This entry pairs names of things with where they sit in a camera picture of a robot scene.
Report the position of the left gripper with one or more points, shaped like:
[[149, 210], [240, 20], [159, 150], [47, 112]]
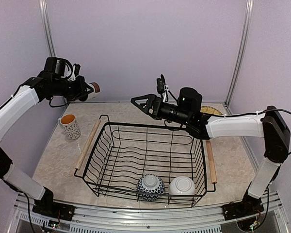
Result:
[[81, 86]]

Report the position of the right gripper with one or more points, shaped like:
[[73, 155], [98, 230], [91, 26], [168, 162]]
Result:
[[152, 100]]

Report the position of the white brown ceramic cup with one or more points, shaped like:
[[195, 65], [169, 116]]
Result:
[[93, 90]]

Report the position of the white floral patterned mug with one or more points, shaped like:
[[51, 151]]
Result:
[[70, 127]]

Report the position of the yellow woven bamboo tray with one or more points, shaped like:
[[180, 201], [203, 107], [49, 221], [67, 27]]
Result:
[[207, 110]]

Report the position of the blue white patterned bowl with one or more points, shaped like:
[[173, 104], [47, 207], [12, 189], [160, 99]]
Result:
[[150, 187]]

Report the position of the plain white bowl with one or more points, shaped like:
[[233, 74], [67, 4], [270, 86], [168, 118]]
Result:
[[181, 185]]

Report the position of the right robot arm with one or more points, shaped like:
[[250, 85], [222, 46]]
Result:
[[268, 125]]

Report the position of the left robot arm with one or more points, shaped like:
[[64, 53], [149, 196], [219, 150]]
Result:
[[59, 78]]

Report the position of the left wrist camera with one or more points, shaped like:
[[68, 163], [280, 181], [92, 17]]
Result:
[[75, 72]]

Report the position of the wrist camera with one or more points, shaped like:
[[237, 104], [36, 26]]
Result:
[[75, 72], [162, 88]]

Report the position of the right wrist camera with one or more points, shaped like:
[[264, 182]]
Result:
[[162, 88]]

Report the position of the black wire dish rack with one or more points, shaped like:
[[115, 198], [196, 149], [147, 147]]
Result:
[[124, 152]]

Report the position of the left wooden rack handle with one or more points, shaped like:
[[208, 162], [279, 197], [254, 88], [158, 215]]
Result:
[[87, 145]]

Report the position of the wooden rack handle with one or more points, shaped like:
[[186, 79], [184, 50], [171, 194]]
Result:
[[212, 168], [87, 145]]

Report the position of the right wooden rack handle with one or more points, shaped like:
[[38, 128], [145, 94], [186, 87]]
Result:
[[212, 168]]

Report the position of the left aluminium corner post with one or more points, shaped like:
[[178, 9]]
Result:
[[47, 28]]

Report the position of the aluminium corner post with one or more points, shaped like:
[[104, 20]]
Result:
[[241, 51], [47, 28]]

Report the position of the right aluminium corner post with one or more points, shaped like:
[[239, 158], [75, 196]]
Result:
[[241, 51]]

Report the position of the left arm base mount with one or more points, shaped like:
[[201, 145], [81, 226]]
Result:
[[53, 209]]

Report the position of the aluminium front rail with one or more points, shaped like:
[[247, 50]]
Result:
[[98, 219]]

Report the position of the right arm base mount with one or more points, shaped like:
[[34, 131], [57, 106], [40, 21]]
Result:
[[242, 208]]

